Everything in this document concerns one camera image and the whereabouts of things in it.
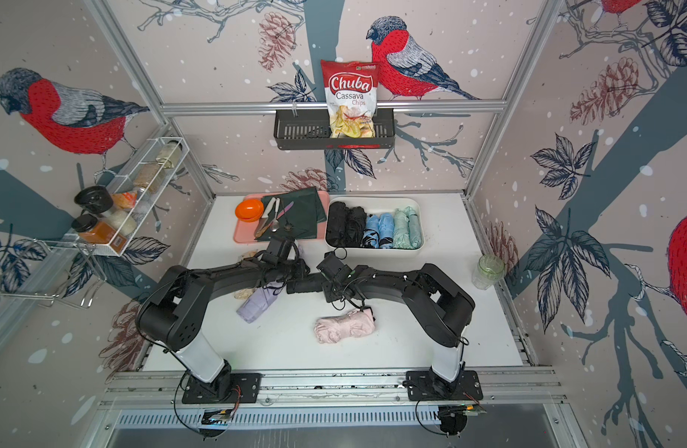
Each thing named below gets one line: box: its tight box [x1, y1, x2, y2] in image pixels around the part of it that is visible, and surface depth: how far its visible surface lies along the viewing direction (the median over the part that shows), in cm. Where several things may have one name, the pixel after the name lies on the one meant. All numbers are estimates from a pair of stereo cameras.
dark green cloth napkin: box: [254, 186, 327, 241], surface depth 116 cm
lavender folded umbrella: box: [236, 284, 284, 324], surface depth 87 cm
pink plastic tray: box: [233, 190, 331, 244], surface depth 111 cm
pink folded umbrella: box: [313, 307, 376, 345], surface depth 81 cm
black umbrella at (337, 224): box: [325, 201, 349, 248], surface depth 101 cm
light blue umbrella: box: [378, 212, 395, 250], surface depth 103 cm
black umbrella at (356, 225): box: [345, 205, 367, 247], surface depth 103 cm
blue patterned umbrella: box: [363, 214, 380, 249], surface depth 102 cm
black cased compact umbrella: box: [285, 273, 325, 294], surface depth 92 cm
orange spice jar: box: [70, 213, 127, 253], surface depth 62 cm
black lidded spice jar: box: [73, 184, 114, 214], surface depth 63 cm
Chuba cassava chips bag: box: [321, 59, 380, 140], surface depth 85 cm
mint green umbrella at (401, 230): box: [392, 208, 411, 250], surface depth 103 cm
